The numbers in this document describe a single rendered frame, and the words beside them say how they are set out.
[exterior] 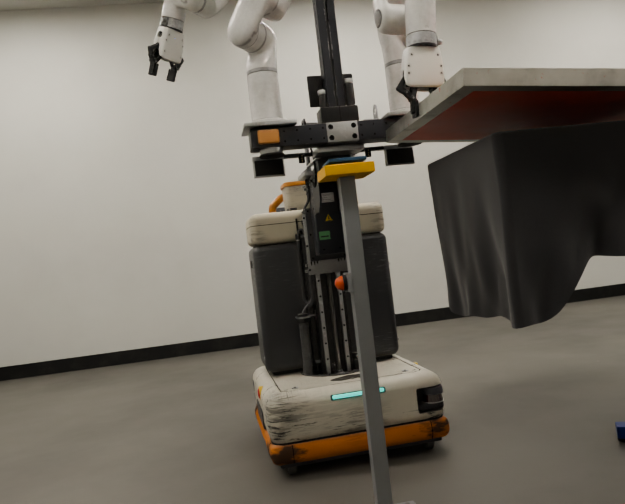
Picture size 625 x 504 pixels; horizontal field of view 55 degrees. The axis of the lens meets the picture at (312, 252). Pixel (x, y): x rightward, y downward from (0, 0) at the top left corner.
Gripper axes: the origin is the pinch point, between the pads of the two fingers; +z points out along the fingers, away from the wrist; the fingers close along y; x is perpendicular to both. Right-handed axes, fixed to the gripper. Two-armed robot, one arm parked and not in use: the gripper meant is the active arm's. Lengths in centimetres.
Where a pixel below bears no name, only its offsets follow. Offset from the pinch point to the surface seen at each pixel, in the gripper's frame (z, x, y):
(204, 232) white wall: 11, -380, 66
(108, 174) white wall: -40, -380, 143
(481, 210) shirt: 26.2, 10.2, -9.4
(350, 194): 19.7, -9.7, 17.4
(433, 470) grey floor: 105, -43, -13
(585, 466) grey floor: 102, -26, -55
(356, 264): 38.0, -9.6, 16.5
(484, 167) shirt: 16.9, 15.5, -8.2
